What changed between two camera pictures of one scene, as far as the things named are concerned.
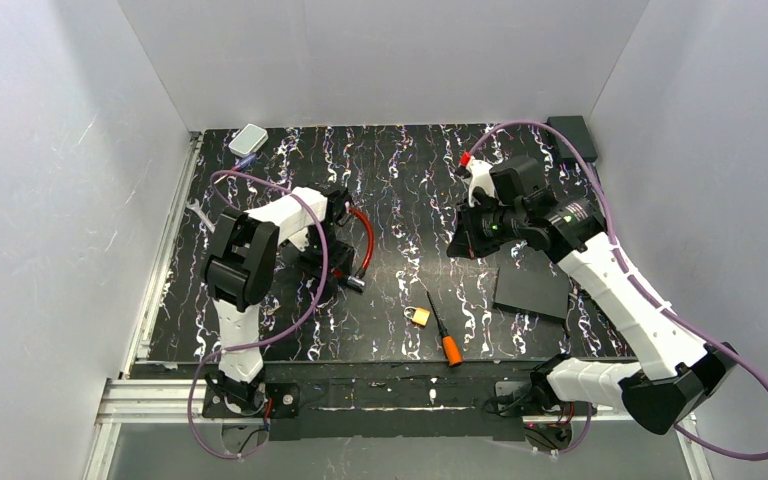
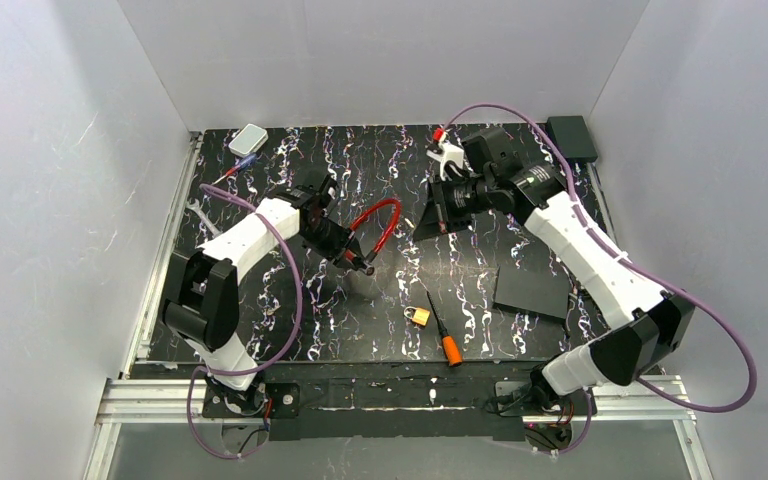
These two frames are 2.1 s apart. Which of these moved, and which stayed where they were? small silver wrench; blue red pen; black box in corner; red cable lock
Moved: red cable lock
Stayed: small silver wrench; blue red pen; black box in corner
